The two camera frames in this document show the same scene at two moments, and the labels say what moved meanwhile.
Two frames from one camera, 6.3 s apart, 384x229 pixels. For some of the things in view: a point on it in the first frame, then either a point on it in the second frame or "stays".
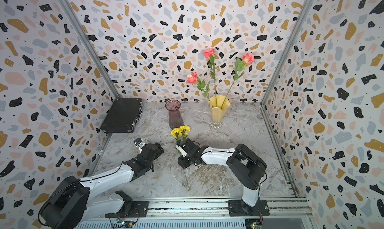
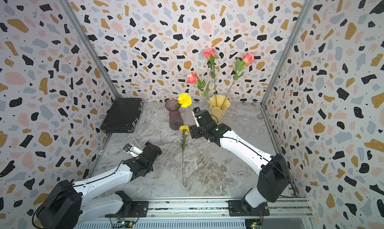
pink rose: (248, 59) stays
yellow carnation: (176, 132) -> (184, 99)
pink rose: (192, 78) stays
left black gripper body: (158, 153) stays
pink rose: (210, 53) stays
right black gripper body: (184, 161) -> (197, 132)
